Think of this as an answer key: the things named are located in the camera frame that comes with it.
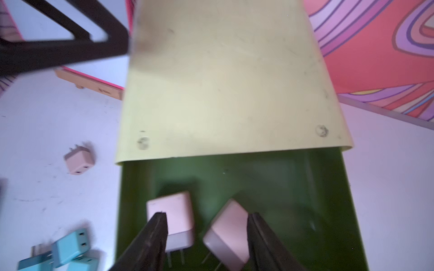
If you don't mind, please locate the wooden whiteboard stand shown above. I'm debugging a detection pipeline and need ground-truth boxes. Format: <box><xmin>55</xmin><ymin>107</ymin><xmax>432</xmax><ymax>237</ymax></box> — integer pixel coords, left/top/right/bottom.
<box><xmin>54</xmin><ymin>68</ymin><xmax>123</xmax><ymax>100</ymax></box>

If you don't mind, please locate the teal plug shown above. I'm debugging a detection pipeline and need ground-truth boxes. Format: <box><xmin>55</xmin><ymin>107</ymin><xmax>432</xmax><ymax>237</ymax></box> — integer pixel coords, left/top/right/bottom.
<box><xmin>67</xmin><ymin>256</ymin><xmax>99</xmax><ymax>271</ymax></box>
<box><xmin>17</xmin><ymin>246</ymin><xmax>54</xmax><ymax>271</ymax></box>
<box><xmin>51</xmin><ymin>228</ymin><xmax>90</xmax><ymax>268</ymax></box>

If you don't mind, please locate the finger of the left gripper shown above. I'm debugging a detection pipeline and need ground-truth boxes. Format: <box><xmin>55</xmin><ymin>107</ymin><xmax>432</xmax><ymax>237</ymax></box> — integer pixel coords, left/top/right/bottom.
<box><xmin>1</xmin><ymin>1</ymin><xmax>129</xmax><ymax>76</ymax></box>

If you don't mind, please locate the yellow green drawer cabinet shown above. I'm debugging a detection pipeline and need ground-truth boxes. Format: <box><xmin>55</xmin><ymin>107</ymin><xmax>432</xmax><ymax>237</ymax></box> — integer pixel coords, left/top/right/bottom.
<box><xmin>115</xmin><ymin>1</ymin><xmax>354</xmax><ymax>164</ymax></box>

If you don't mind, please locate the pink plug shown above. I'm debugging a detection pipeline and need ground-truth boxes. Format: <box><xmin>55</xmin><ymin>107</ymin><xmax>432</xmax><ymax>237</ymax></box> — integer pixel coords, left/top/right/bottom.
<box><xmin>63</xmin><ymin>145</ymin><xmax>95</xmax><ymax>175</ymax></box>
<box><xmin>146</xmin><ymin>191</ymin><xmax>194</xmax><ymax>268</ymax></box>
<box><xmin>202</xmin><ymin>199</ymin><xmax>250</xmax><ymax>271</ymax></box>

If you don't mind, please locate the teal plug top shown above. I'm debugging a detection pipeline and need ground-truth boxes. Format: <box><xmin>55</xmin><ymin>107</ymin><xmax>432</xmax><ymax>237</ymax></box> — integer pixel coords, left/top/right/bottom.
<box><xmin>51</xmin><ymin>228</ymin><xmax>90</xmax><ymax>268</ymax></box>

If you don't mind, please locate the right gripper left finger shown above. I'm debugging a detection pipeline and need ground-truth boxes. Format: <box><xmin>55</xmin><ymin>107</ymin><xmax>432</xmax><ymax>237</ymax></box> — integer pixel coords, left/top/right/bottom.
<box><xmin>110</xmin><ymin>212</ymin><xmax>168</xmax><ymax>271</ymax></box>

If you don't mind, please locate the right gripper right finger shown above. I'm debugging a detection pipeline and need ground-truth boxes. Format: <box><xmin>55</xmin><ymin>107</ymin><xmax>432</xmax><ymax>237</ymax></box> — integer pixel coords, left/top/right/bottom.
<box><xmin>247</xmin><ymin>212</ymin><xmax>306</xmax><ymax>271</ymax></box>

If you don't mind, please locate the green top drawer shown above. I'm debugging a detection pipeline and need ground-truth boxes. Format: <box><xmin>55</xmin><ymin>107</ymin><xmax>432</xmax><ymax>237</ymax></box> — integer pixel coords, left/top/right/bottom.
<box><xmin>115</xmin><ymin>147</ymin><xmax>368</xmax><ymax>271</ymax></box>

